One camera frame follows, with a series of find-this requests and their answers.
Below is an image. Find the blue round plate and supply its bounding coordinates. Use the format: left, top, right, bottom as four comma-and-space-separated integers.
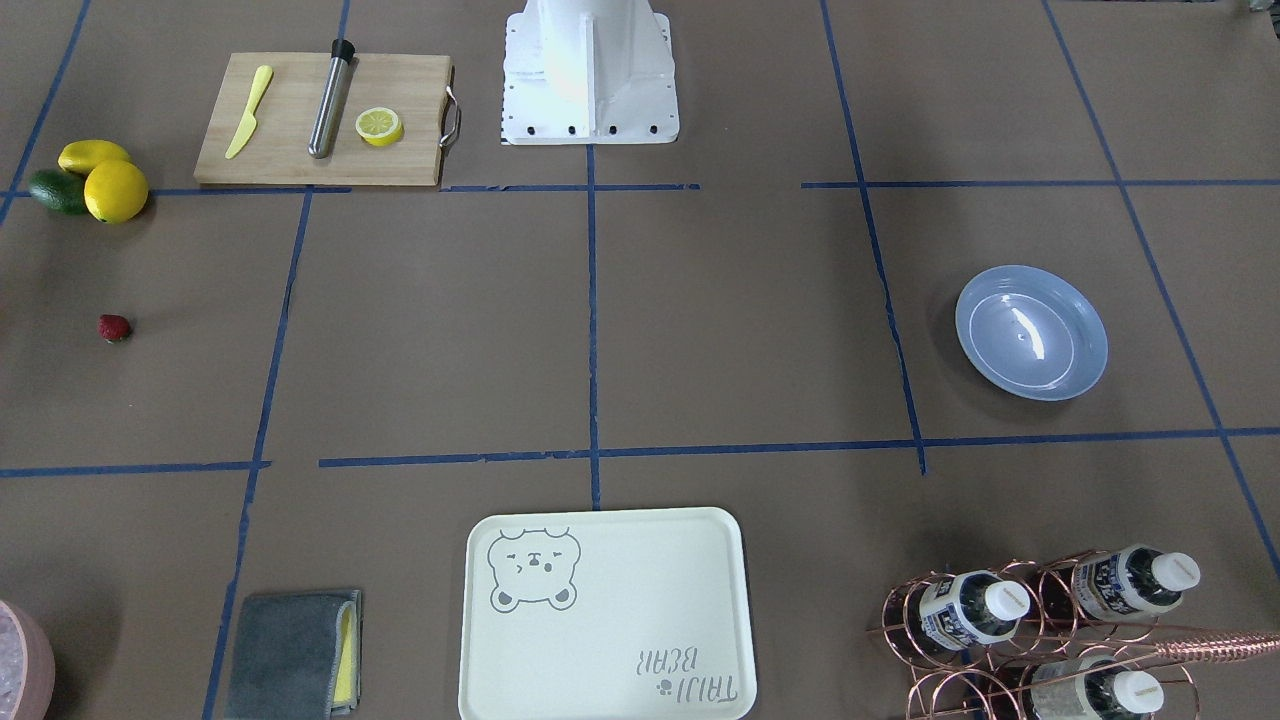
954, 265, 1110, 402

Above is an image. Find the steel muddler black tip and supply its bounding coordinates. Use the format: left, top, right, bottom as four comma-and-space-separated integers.
307, 38, 355, 159

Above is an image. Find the copper bar spoon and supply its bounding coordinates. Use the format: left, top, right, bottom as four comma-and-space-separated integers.
1152, 632, 1279, 664

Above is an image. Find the copper wire bottle rack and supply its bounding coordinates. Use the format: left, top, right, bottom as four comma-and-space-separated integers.
872, 551, 1192, 719

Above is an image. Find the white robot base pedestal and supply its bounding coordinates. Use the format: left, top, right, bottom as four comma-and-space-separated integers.
500, 1, 681, 146

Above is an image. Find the grey and yellow cloth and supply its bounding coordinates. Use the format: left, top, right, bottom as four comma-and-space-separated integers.
224, 588, 364, 719

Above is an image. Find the cream bear serving tray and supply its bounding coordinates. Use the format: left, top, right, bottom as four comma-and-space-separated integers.
458, 507, 758, 719

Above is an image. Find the wooden cutting board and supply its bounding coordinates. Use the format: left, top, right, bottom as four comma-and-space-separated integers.
193, 53, 463, 188

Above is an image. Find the red strawberry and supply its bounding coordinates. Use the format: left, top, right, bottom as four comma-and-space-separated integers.
97, 314, 133, 345

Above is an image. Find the green lime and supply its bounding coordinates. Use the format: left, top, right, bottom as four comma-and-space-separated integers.
27, 169, 90, 217

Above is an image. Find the yellow plastic knife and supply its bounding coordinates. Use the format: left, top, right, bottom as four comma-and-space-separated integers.
224, 65, 274, 160

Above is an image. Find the tea bottle white cap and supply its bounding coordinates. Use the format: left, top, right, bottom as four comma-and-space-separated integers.
906, 570, 1032, 655

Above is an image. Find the whole yellow lemon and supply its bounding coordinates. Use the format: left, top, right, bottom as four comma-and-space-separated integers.
84, 160, 150, 224

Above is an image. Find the lemon half slice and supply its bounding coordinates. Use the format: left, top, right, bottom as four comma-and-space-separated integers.
355, 108, 404, 147

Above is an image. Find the pink bowl of ice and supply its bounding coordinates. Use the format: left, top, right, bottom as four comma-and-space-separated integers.
1, 601, 56, 719

